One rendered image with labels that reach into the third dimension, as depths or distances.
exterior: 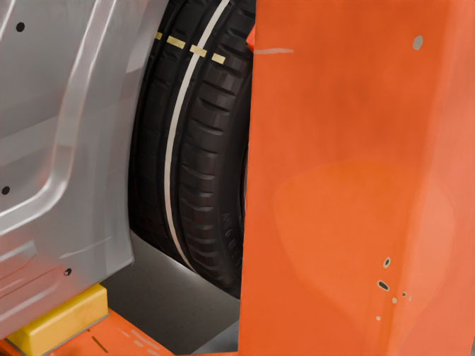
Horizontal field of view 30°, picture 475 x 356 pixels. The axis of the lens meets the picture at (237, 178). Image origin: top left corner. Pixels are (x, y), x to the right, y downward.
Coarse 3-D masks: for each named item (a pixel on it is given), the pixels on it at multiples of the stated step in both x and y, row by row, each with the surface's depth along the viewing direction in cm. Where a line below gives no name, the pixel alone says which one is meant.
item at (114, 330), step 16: (112, 320) 126; (80, 336) 123; (96, 336) 123; (112, 336) 123; (128, 336) 123; (144, 336) 123; (0, 352) 121; (16, 352) 120; (64, 352) 120; (80, 352) 120; (96, 352) 120; (112, 352) 121; (128, 352) 121; (144, 352) 121; (160, 352) 121; (224, 352) 109
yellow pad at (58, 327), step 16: (96, 288) 124; (64, 304) 121; (80, 304) 121; (96, 304) 124; (48, 320) 118; (64, 320) 120; (80, 320) 122; (96, 320) 125; (16, 336) 119; (32, 336) 116; (48, 336) 119; (64, 336) 121; (32, 352) 118; (48, 352) 120
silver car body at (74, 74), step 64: (0, 0) 96; (64, 0) 101; (128, 0) 105; (0, 64) 98; (64, 64) 104; (128, 64) 109; (0, 128) 101; (64, 128) 107; (128, 128) 113; (0, 192) 105; (64, 192) 109; (0, 256) 105; (64, 256) 114; (128, 256) 124; (0, 320) 110
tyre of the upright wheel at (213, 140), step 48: (192, 0) 121; (240, 0) 118; (192, 48) 119; (240, 48) 115; (144, 96) 124; (192, 96) 119; (240, 96) 117; (144, 144) 125; (192, 144) 119; (240, 144) 121; (144, 192) 130; (192, 192) 122; (144, 240) 147; (192, 240) 127; (240, 240) 131; (240, 288) 136
